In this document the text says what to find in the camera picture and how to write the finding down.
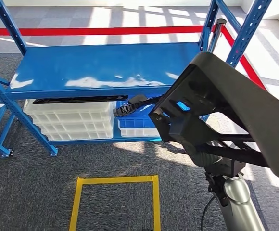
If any black-topped stanchion post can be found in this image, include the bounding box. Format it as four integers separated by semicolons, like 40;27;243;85
207;18;228;54

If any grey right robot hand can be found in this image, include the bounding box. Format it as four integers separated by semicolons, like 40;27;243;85
182;142;227;168

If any blue plastic crate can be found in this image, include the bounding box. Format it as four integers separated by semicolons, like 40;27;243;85
117;95;163;129

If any red barrier belt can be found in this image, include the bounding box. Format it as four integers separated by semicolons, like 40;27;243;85
0;25;217;37
220;25;268;92

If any black plastic panel part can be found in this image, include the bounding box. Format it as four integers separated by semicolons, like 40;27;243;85
32;95;130;105
149;51;279;180

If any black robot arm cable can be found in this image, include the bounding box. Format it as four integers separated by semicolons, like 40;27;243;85
200;195;216;231

